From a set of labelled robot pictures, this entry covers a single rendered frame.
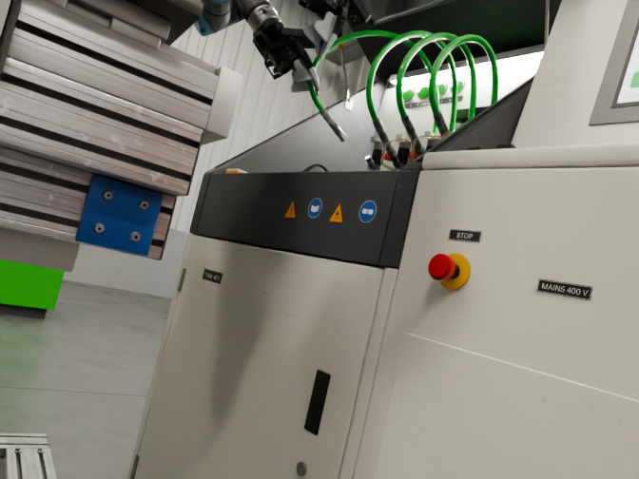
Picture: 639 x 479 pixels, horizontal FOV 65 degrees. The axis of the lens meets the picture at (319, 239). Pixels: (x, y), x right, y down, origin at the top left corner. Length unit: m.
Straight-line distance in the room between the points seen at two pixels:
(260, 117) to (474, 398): 7.83
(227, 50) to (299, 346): 7.61
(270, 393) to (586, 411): 0.55
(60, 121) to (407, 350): 0.53
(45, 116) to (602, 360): 0.66
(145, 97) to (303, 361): 0.50
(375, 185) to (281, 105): 7.79
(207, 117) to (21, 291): 3.63
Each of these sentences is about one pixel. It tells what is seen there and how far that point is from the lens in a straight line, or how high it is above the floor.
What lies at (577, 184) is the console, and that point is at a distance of 0.68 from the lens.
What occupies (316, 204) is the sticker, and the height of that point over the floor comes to 0.88.
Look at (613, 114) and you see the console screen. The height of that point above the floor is 1.12.
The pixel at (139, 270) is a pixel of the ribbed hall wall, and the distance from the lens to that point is 7.64.
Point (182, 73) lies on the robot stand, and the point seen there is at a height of 0.96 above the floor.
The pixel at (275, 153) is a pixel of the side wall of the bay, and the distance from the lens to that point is 1.43.
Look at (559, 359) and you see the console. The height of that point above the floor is 0.72.
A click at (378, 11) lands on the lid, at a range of 1.70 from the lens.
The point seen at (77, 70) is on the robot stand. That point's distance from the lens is 0.66.
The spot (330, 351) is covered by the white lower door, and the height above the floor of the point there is 0.64.
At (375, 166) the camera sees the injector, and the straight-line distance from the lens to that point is 1.24.
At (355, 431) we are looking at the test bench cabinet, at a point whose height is 0.53.
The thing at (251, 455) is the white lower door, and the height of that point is 0.40.
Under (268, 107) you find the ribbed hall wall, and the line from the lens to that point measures 8.50.
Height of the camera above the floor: 0.75
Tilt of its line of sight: 5 degrees up
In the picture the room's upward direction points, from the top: 13 degrees clockwise
